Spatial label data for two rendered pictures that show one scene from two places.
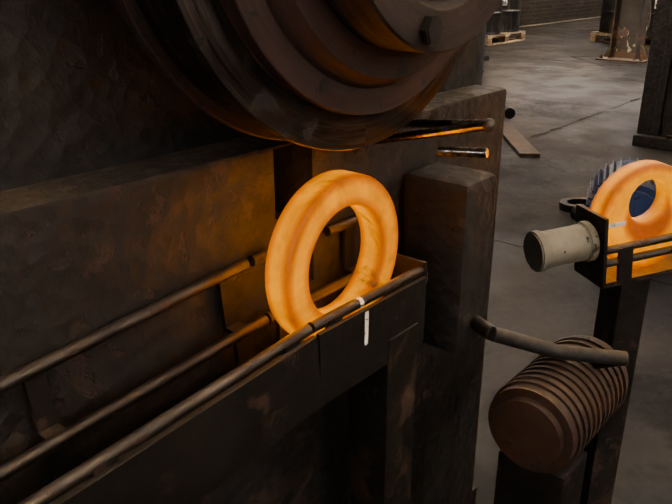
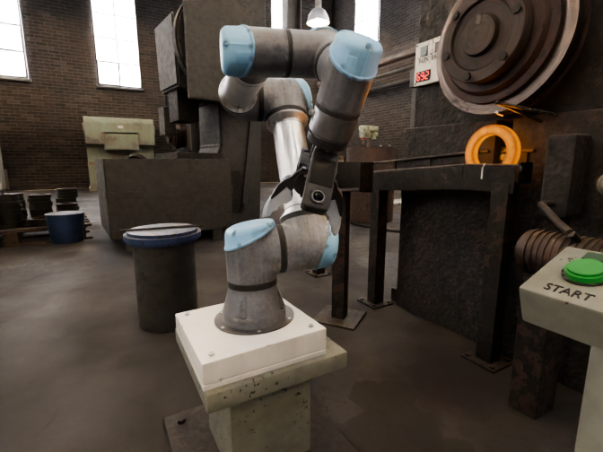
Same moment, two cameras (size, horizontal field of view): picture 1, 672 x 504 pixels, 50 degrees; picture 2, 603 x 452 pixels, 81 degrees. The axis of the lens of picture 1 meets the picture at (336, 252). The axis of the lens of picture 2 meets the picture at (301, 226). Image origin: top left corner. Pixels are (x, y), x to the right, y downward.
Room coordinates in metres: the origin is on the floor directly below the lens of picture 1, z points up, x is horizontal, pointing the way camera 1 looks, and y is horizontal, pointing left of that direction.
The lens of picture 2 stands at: (0.53, -1.42, 0.73)
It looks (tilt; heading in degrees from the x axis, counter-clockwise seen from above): 10 degrees down; 110
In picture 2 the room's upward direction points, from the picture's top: straight up
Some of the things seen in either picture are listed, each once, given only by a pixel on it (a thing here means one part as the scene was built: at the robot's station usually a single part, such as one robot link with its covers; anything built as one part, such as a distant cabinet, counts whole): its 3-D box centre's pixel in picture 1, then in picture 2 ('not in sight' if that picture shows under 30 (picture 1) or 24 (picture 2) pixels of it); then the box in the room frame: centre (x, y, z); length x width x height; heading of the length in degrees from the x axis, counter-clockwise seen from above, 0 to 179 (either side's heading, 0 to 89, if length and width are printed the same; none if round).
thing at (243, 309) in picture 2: not in sight; (253, 297); (0.15, -0.71, 0.40); 0.15 x 0.15 x 0.10
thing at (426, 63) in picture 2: not in sight; (440, 59); (0.53, 0.30, 1.15); 0.26 x 0.02 x 0.18; 140
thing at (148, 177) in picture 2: not in sight; (164, 196); (-1.82, 1.25, 0.39); 1.03 x 0.83 x 0.79; 54
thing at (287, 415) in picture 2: not in sight; (257, 400); (0.15, -0.71, 0.13); 0.40 x 0.40 x 0.26; 49
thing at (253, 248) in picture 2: not in sight; (253, 248); (0.15, -0.71, 0.52); 0.13 x 0.12 x 0.14; 35
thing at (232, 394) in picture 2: not in sight; (255, 345); (0.15, -0.71, 0.28); 0.32 x 0.32 x 0.04; 49
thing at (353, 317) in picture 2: not in sight; (336, 242); (0.14, 0.11, 0.36); 0.26 x 0.20 x 0.72; 175
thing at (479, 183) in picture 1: (443, 256); (565, 176); (0.90, -0.15, 0.68); 0.11 x 0.08 x 0.24; 50
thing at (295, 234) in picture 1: (336, 258); (491, 152); (0.72, 0.00, 0.75); 0.18 x 0.03 x 0.18; 140
